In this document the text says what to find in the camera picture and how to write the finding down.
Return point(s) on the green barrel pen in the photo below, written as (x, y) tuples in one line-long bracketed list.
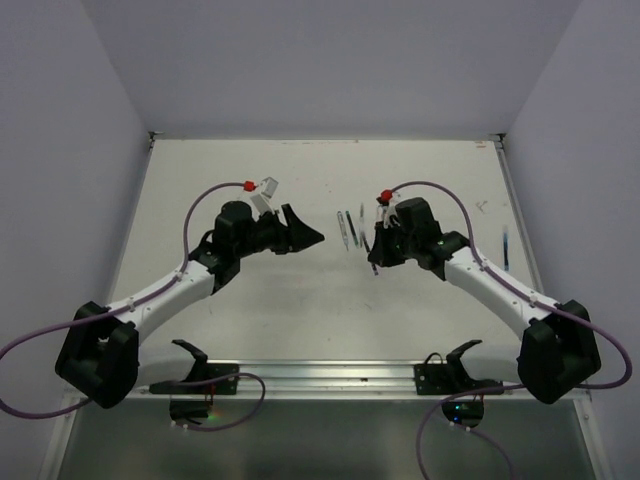
[(352, 230)]

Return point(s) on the aluminium front rail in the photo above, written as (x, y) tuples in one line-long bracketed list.
[(325, 375)]

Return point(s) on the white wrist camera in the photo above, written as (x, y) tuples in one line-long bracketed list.
[(386, 212), (261, 197)]

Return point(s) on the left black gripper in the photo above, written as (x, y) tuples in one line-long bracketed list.
[(293, 237)]

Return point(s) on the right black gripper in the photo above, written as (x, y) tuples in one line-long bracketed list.
[(380, 251)]

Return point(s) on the blue white pen far right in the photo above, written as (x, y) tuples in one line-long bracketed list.
[(506, 248)]

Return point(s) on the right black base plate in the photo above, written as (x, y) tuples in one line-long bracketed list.
[(443, 379)]

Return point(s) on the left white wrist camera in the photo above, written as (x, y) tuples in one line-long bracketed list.
[(261, 197)]

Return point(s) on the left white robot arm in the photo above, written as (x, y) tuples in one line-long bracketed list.
[(103, 354)]

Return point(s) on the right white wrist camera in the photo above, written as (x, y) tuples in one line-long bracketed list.
[(386, 212)]

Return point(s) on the clear slim pen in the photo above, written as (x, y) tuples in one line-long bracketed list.
[(343, 229)]

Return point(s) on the clear grey pen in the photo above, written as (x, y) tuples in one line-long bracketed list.
[(361, 224)]

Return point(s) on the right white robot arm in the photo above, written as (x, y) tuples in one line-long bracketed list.
[(557, 351)]

